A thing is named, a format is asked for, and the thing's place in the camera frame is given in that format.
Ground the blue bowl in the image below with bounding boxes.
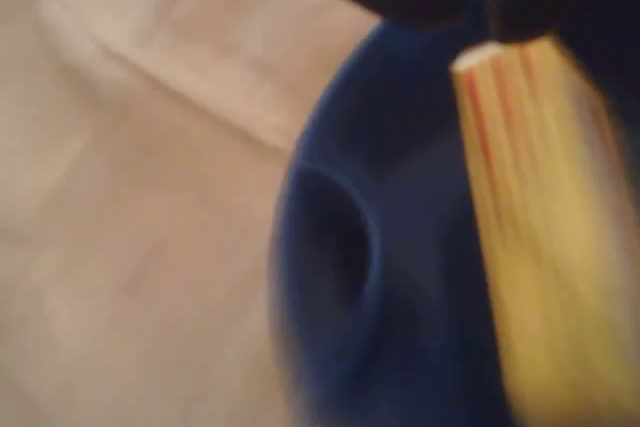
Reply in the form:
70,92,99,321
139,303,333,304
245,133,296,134
267,0,640,427

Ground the white wrinkled cloth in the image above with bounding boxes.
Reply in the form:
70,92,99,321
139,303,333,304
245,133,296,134
0,0,384,427

